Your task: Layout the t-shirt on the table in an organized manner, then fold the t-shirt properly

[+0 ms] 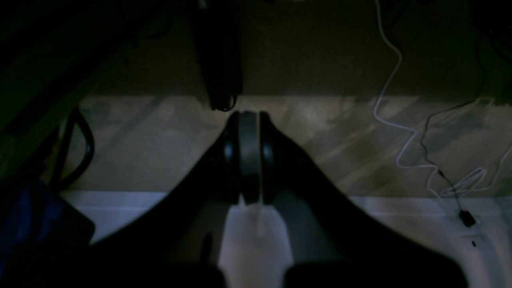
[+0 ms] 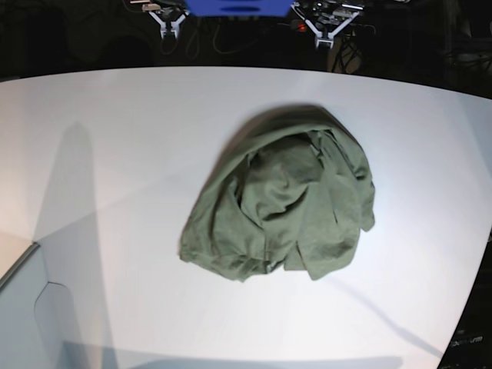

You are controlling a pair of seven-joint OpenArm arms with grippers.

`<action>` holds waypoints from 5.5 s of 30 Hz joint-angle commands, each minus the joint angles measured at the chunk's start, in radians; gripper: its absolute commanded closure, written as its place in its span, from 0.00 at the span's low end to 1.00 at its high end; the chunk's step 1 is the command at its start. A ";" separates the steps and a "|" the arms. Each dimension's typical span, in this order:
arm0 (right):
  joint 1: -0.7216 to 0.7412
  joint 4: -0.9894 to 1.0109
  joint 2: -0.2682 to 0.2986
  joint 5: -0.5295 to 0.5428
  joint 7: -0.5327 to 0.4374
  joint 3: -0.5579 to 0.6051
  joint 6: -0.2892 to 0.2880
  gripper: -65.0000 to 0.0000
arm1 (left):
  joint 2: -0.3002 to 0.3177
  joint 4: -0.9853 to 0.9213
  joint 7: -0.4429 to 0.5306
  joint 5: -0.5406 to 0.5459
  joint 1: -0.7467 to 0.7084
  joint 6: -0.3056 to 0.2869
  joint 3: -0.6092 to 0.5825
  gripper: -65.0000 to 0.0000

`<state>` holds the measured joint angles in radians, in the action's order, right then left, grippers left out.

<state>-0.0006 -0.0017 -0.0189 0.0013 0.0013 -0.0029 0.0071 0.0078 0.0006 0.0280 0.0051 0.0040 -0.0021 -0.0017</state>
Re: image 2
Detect white looped cable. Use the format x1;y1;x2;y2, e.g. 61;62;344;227
160;15;204;59

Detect blue plastic bin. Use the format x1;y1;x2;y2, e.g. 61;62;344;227
185;0;294;17

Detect green t-shirt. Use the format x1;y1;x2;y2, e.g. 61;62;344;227
179;104;375;281

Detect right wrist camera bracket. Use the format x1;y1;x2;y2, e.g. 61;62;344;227
149;10;190;40

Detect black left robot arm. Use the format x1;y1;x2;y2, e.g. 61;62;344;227
291;0;371;20

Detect black tangled cables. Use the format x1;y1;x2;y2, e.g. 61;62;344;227
330;34;366;75

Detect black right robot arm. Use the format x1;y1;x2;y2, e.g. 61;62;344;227
128;0;184;12

